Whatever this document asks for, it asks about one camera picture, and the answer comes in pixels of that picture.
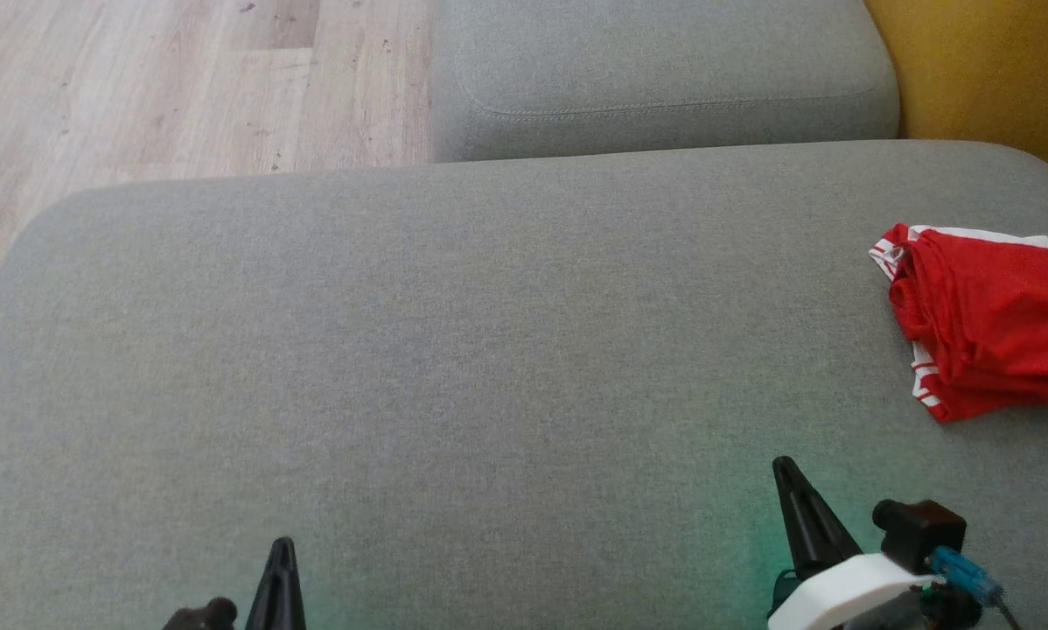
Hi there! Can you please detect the yellow sofa backrest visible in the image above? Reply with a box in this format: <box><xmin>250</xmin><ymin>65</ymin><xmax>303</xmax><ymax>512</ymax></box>
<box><xmin>863</xmin><ymin>0</ymin><xmax>1048</xmax><ymax>193</ymax></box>

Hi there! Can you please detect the red white basketball jersey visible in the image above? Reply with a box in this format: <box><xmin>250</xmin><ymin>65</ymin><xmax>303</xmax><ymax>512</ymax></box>
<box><xmin>868</xmin><ymin>223</ymin><xmax>1048</xmax><ymax>424</ymax></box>

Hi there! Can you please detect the large grey sofa seat cushion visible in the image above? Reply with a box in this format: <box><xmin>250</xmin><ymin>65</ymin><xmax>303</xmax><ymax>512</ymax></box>
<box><xmin>0</xmin><ymin>140</ymin><xmax>1048</xmax><ymax>630</ymax></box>

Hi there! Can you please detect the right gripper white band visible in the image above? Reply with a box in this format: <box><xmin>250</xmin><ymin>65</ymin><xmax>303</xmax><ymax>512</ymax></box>
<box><xmin>766</xmin><ymin>456</ymin><xmax>945</xmax><ymax>630</ymax></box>

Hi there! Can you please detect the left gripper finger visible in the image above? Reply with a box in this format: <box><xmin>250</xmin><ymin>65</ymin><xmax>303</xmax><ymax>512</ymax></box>
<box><xmin>244</xmin><ymin>536</ymin><xmax>308</xmax><ymax>630</ymax></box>

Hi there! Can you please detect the small grey sofa seat cushion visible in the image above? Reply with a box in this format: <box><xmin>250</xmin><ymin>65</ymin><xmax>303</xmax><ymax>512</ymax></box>
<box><xmin>428</xmin><ymin>0</ymin><xmax>901</xmax><ymax>165</ymax></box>

